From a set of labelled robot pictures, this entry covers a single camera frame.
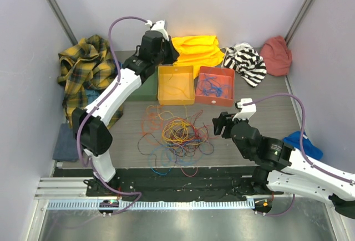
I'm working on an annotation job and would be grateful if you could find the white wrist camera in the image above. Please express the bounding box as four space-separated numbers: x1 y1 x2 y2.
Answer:
233 98 256 120
145 20 170 41

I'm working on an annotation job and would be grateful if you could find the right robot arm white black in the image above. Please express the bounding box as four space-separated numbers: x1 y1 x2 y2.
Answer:
212 112 354 219

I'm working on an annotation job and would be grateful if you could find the right aluminium corner rail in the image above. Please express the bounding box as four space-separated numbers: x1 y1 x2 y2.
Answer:
285 0 315 45

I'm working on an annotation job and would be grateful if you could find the black striped wire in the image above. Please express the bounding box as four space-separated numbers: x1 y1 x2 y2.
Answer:
136 132 159 167

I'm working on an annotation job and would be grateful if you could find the left aluminium corner rail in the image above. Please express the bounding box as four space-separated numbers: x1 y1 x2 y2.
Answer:
46 0 78 45

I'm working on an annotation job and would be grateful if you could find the brown wire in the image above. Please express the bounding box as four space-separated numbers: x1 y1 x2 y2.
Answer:
171 130 203 158

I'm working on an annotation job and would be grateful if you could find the blue wire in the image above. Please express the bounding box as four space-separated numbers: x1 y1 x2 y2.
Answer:
146 138 216 176

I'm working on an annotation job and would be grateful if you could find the yellow plaid flannel shirt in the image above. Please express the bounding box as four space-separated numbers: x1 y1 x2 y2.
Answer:
57 35 118 127

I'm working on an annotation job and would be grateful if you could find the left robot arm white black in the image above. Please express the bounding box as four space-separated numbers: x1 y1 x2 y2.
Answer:
72 30 179 196

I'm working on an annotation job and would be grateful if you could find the black white striped cloth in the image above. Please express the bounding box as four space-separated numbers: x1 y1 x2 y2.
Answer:
222 42 267 88

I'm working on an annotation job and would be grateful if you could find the green plastic tray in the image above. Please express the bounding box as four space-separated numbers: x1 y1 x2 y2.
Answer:
126 71 158 101

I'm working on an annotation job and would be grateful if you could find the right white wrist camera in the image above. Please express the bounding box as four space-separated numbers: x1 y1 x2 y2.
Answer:
233 98 256 120

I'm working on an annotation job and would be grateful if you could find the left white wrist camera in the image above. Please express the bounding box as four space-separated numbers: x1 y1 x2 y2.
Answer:
145 20 170 41

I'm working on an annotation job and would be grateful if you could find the slotted cable duct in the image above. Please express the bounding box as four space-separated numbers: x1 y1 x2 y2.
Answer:
47 199 255 211

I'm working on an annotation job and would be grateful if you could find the dark grey folded cloth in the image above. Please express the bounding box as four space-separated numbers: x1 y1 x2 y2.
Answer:
52 123 79 162

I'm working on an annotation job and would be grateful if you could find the red orange plastic tray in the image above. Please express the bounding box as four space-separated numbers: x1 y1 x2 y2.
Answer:
195 66 235 107

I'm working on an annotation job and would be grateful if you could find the yellow wire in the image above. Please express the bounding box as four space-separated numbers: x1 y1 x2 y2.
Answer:
162 73 192 100
155 105 206 153

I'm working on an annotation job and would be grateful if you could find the yellow wire in yellow tray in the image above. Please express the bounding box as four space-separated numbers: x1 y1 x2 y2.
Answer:
162 73 192 100

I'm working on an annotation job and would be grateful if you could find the aluminium corner rail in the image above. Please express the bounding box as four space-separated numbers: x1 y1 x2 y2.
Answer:
46 0 78 45
285 0 315 45

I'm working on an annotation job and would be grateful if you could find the yellow plastic tray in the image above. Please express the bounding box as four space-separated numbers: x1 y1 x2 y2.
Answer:
158 65 195 105

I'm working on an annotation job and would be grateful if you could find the pink red cloth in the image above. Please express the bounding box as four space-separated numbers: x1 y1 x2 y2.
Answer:
260 35 292 76

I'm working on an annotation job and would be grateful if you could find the yellow cloth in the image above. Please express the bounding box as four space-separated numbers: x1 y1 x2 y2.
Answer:
171 35 224 66

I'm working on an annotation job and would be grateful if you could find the blue cloth at right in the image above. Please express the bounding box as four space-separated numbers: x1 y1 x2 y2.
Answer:
282 131 323 161

